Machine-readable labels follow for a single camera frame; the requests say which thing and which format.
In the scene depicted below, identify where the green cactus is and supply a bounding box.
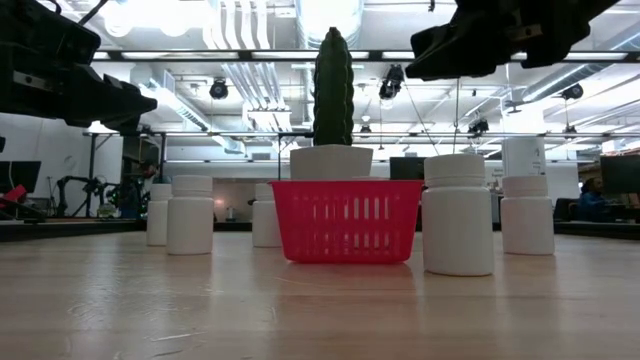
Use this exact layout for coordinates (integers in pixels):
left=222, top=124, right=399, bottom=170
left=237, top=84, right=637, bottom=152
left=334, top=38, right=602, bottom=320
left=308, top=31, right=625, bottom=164
left=312, top=27, right=355, bottom=147

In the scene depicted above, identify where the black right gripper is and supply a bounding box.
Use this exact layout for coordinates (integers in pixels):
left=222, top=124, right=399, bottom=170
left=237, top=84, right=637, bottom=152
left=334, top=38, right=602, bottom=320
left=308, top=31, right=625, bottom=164
left=405, top=0, right=621, bottom=81

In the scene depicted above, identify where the silver air duct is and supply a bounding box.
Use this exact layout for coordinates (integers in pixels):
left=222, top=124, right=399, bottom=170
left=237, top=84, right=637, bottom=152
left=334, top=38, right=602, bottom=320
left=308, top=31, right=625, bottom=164
left=294, top=0, right=366, bottom=49

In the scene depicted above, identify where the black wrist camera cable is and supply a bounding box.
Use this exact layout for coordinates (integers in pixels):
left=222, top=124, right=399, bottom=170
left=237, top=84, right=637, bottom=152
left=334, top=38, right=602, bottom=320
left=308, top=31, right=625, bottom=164
left=77, top=0, right=110, bottom=26

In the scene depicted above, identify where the white hexagonal plant pot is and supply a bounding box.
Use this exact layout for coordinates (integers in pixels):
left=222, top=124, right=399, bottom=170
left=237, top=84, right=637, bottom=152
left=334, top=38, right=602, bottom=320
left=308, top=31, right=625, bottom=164
left=289, top=144, right=374, bottom=182

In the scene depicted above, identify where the person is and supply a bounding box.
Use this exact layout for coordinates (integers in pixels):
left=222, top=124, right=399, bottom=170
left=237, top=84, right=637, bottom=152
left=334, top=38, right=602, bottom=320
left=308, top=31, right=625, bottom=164
left=574, top=177, right=619, bottom=221

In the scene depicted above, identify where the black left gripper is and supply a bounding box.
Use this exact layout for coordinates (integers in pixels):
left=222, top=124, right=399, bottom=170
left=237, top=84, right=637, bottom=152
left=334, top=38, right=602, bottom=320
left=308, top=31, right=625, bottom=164
left=0, top=0, right=159, bottom=133

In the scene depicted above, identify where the red flat object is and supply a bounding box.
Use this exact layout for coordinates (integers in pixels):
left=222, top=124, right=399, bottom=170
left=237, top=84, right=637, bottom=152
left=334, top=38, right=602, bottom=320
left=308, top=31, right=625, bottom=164
left=0, top=183, right=30, bottom=211

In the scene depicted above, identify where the black computer monitor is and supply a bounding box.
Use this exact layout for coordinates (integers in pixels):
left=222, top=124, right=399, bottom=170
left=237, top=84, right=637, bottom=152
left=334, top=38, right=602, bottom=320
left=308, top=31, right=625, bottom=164
left=599, top=154, right=640, bottom=195
left=0, top=160, right=43, bottom=194
left=389, top=156, right=426, bottom=181

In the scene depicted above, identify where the black aluminium table frame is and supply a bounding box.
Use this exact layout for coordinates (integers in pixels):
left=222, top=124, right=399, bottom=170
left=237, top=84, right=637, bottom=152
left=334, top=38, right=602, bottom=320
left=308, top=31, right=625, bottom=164
left=0, top=217, right=640, bottom=244

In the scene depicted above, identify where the red plastic slotted basket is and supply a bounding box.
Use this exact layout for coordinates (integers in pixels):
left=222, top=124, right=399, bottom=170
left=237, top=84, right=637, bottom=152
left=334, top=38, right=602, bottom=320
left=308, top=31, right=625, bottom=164
left=269, top=179, right=425, bottom=265

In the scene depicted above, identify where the black overhead crossbar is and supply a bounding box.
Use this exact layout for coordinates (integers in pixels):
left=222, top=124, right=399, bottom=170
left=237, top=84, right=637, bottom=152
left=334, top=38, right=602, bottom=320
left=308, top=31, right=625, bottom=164
left=92, top=49, right=640, bottom=64

